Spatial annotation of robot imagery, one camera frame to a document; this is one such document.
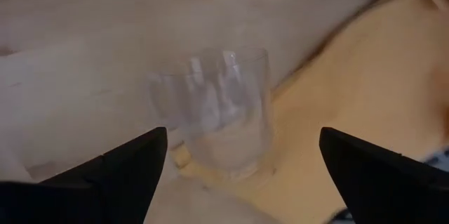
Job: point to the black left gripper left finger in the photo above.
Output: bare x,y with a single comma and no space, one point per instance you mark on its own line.
87,196

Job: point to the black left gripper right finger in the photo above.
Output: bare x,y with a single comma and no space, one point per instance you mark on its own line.
393,192

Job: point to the small clear glass tumbler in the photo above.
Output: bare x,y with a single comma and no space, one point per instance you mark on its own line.
210,111

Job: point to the yellow waffle cloth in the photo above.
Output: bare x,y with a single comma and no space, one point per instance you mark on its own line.
368,76

